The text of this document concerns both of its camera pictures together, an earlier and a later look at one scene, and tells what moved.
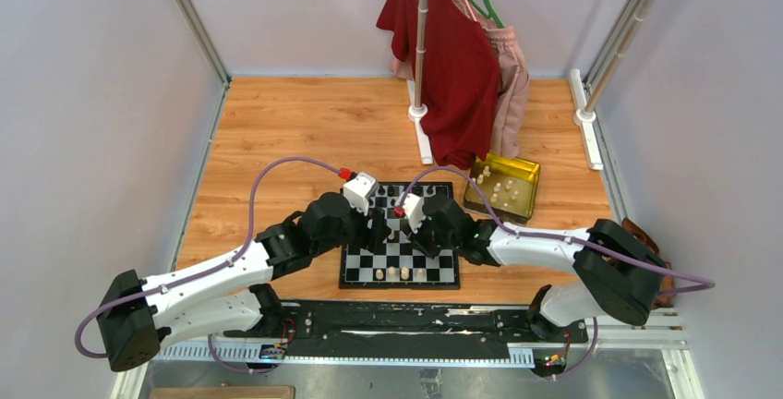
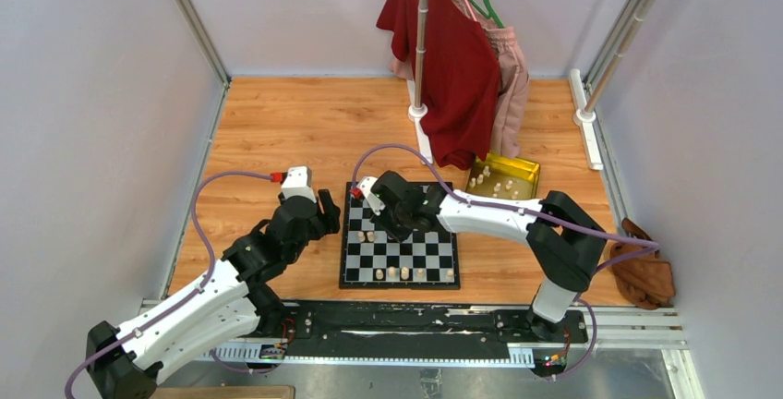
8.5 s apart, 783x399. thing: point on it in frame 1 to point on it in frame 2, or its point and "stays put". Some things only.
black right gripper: (418, 240) to (381, 220)
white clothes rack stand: (417, 109) stays put
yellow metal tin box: (511, 185) stays put
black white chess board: (403, 264) stays put
